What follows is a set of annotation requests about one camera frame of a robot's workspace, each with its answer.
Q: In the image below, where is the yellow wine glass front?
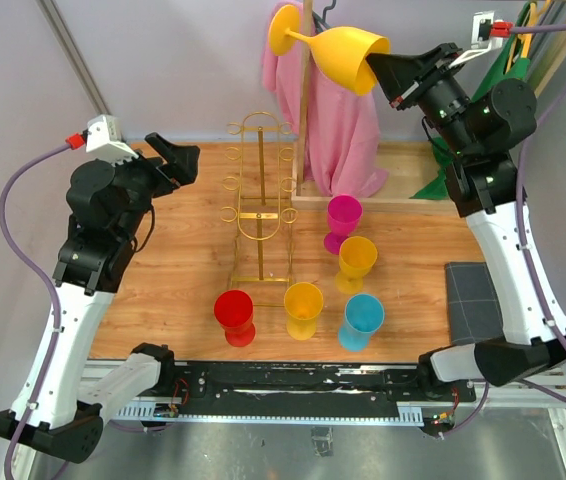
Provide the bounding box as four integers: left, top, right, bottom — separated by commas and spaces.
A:
284, 282, 324, 341

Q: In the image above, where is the yellow clothes hanger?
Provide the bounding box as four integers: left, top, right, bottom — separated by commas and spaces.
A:
505, 0, 554, 66

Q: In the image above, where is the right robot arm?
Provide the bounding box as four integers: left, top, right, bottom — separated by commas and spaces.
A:
366, 43, 566, 400

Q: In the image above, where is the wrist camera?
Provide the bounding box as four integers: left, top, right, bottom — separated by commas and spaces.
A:
85, 115, 138, 164
470, 11, 503, 51

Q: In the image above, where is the dark grey grid mat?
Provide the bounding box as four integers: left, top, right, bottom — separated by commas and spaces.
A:
445, 262, 503, 345

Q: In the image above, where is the yellow wine glass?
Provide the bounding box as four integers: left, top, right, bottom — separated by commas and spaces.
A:
268, 4, 391, 96
284, 282, 324, 341
335, 236, 378, 295

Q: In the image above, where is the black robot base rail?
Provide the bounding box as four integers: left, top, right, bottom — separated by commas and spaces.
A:
112, 359, 477, 426

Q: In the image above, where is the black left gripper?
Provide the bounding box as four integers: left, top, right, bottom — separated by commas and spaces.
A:
99, 132, 199, 240

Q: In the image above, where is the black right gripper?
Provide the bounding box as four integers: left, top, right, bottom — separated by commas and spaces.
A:
364, 42, 479, 160

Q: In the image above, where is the gold wire glass rack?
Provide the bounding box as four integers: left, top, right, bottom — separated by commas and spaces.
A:
221, 111, 298, 289

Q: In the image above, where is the grey clothes hanger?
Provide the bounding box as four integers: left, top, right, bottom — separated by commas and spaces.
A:
312, 0, 337, 33

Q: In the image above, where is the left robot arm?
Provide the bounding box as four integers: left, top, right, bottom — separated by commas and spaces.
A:
0, 131, 200, 478

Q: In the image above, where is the red plastic wine glass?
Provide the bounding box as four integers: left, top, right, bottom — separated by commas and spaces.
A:
213, 289, 256, 347

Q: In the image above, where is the wooden stand post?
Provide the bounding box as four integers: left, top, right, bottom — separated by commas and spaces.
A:
296, 0, 313, 190

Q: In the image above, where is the green t-shirt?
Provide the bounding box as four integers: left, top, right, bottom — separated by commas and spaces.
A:
409, 49, 534, 201

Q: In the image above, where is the blue plastic wine glass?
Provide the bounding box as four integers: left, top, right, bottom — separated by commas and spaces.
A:
338, 293, 385, 352

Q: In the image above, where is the pink plastic wine glass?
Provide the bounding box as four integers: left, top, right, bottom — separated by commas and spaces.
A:
324, 195, 363, 255

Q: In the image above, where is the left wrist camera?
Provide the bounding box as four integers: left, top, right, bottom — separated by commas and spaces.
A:
85, 115, 138, 164

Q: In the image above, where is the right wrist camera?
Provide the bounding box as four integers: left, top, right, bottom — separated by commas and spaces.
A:
470, 11, 503, 51

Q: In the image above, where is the pink t-shirt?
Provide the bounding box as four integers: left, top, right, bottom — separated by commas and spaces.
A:
261, 0, 390, 198

